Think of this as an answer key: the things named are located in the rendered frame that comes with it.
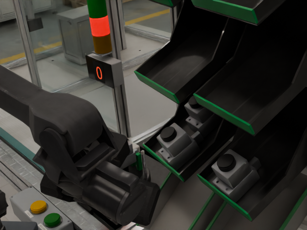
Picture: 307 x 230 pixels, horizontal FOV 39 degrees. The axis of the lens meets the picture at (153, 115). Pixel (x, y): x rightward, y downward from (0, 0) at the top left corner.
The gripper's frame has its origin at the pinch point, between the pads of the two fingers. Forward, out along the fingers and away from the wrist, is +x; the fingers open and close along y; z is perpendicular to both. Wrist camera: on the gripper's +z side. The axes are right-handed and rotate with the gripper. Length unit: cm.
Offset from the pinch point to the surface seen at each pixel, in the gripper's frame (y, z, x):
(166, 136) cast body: -4.4, 14.1, 4.6
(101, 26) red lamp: 29, 46, 23
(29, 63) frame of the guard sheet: 79, 50, 64
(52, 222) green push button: 24.8, -5.1, 30.5
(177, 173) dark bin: -7.6, 8.7, 7.6
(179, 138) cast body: -6.6, 14.4, 5.1
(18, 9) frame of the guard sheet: 80, 63, 46
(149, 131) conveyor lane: 20, 32, 58
